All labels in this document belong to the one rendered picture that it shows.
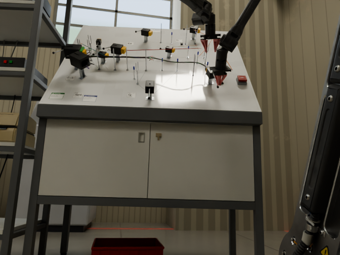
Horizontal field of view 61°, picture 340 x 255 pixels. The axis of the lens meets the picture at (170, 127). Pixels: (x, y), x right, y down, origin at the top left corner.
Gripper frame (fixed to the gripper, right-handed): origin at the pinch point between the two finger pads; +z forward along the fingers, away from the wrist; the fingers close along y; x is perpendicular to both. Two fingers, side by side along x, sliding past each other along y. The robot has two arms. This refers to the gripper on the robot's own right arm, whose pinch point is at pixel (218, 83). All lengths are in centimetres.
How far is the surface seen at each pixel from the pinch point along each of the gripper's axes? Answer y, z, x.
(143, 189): 49, 40, 30
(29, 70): 99, -9, -21
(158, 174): 41, 35, 27
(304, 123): -159, 112, -105
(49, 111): 91, 7, -4
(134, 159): 51, 29, 19
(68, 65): 82, -1, -46
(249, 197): -3, 44, 44
